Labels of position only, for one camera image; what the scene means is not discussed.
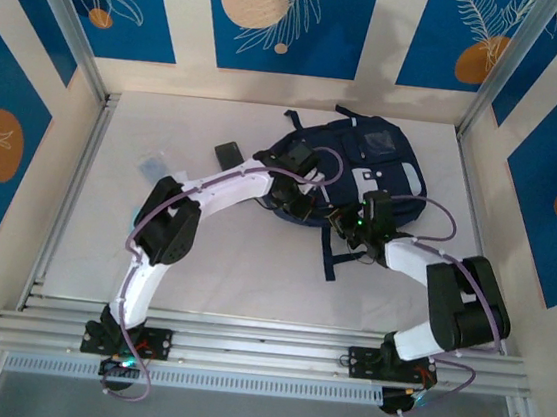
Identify aluminium side rail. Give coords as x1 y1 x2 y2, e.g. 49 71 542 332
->
17 84 122 320
433 131 537 358

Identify clear pouch with blue contents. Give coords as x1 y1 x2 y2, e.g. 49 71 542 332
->
136 153 171 183

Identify navy blue backpack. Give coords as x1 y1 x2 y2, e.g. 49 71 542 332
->
250 96 439 292

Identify grey slotted cable duct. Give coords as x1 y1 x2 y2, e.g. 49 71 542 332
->
2 344 385 415

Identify small black case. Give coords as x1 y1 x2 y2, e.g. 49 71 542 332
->
212 138 246 172

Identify black controller board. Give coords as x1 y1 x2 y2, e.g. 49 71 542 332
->
378 384 428 417
96 354 142 395

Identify aluminium frame post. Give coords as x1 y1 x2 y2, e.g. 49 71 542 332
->
456 0 557 148
7 0 121 106

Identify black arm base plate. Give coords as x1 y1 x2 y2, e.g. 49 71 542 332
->
79 319 175 363
345 344 440 388

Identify aluminium table edge rails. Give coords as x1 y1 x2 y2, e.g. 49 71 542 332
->
0 289 540 414

